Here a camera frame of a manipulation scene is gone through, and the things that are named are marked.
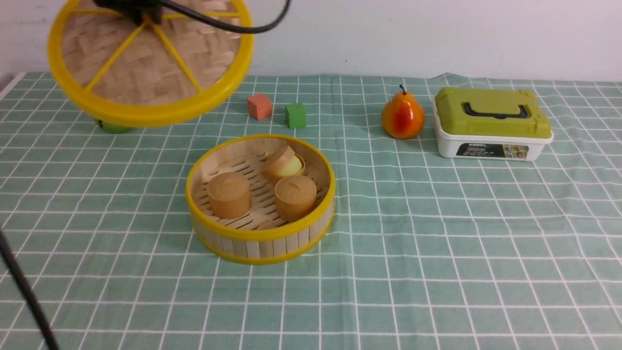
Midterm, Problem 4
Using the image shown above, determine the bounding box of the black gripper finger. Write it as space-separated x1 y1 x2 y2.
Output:
93 0 164 26

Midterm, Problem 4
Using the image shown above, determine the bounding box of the yellow rimmed bamboo steamer lid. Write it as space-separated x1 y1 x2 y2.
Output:
48 0 255 128

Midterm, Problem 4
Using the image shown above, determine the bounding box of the open small toy steamer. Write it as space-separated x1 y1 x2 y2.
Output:
262 144 305 185

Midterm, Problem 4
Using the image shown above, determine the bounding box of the bamboo steamer basket yellow rim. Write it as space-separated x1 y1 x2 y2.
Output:
185 134 336 264

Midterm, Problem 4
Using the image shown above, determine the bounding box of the right small brown toy steamer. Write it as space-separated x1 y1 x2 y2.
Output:
274 175 317 222

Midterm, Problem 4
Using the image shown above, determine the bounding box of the green toy watermelon ball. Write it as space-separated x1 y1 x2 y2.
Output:
95 118 131 134

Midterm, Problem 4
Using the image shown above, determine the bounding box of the orange foam cube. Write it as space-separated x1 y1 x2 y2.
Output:
247 93 273 121

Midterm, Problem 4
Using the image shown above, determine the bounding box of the green foam cube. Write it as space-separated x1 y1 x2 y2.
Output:
286 103 307 129

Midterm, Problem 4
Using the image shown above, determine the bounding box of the black rod lower left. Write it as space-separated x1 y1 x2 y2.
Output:
0 230 60 350

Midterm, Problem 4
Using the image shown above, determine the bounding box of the orange yellow toy pear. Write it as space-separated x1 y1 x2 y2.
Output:
380 84 426 140

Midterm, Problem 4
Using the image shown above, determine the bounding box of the green checked tablecloth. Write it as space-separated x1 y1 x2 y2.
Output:
0 72 622 350

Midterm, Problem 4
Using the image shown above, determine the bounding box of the green lidded white toolbox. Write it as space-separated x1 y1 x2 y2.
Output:
432 87 553 162

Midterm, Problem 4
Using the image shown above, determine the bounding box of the black cable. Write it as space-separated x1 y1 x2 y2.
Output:
160 0 292 35

